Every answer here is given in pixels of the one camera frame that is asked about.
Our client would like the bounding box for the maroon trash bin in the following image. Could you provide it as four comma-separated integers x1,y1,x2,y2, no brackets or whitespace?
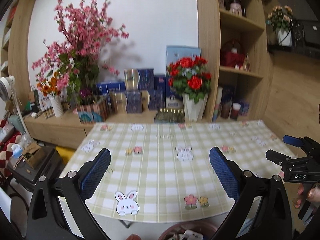
158,220,217,240

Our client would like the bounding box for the person right hand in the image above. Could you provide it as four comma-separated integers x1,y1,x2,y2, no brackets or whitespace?
293,184,320,209

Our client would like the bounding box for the black suitcase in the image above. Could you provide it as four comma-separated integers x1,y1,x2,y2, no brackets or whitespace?
6,146,63,192

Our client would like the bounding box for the low wooden cabinet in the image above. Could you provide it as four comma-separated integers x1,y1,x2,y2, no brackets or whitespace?
23,108,216,150

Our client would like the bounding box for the stack of paper cups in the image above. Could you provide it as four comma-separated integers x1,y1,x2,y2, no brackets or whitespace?
212,86,223,122

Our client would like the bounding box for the green plaid tablecloth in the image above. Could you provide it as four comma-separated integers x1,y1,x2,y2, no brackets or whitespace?
63,120,292,223

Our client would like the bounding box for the green gold tray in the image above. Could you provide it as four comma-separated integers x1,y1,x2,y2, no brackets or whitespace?
154,108,185,124

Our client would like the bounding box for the gold blue gift box left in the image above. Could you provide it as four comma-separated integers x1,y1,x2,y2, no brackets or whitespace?
110,91,143,114

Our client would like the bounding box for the gold blue gift box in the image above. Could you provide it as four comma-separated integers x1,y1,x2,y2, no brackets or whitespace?
124,69,154,91
140,89,164,111
110,91,143,114

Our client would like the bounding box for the red checkered blanket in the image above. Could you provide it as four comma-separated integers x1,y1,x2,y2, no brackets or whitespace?
0,127,22,182

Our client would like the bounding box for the gold blue gift box right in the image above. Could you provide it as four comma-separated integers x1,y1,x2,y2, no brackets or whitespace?
140,89,164,111

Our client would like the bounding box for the orange flowers white vase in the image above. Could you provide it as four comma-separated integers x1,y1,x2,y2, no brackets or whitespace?
37,76,66,118

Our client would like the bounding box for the gold blue gift box upper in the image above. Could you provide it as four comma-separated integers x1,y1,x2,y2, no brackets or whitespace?
124,69,154,91

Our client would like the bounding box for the red rose bouquet white vase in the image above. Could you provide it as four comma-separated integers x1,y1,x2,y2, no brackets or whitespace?
167,56,212,122

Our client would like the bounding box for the red gift basket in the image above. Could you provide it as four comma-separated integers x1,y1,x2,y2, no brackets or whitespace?
220,39,245,68

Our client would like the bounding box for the white desk fan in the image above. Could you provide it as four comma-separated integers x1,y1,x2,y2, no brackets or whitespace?
0,75,30,136

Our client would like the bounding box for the pink roses white pot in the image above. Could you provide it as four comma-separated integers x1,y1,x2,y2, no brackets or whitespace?
267,5,293,47

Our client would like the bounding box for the wooden shelf unit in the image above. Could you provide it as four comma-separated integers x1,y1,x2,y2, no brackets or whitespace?
197,0,273,122

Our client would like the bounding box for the light blue tall box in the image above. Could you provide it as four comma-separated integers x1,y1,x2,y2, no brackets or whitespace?
166,46,201,67

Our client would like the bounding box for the pink cherry blossom arrangement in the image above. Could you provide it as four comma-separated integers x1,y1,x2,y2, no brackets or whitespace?
31,0,129,106

